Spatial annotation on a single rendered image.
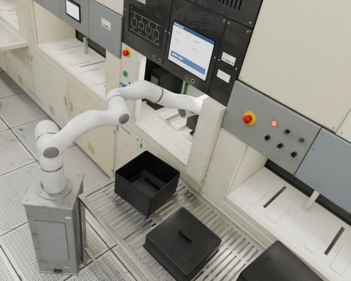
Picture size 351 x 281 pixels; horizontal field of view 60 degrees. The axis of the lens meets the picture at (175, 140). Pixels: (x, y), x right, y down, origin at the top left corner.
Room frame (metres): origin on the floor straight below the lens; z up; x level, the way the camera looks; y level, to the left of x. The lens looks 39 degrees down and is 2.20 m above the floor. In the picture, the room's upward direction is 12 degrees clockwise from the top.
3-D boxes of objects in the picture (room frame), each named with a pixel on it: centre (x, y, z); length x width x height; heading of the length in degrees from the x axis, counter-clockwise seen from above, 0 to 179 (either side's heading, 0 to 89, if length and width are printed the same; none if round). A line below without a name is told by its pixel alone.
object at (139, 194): (1.25, 0.12, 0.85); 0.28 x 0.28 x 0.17; 60
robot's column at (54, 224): (1.14, 0.64, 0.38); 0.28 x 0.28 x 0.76; 7
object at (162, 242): (0.92, -0.15, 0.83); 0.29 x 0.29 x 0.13; 54
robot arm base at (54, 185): (1.14, 0.64, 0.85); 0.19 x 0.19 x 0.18
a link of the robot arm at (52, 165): (1.17, 0.65, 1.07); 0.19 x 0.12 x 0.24; 32
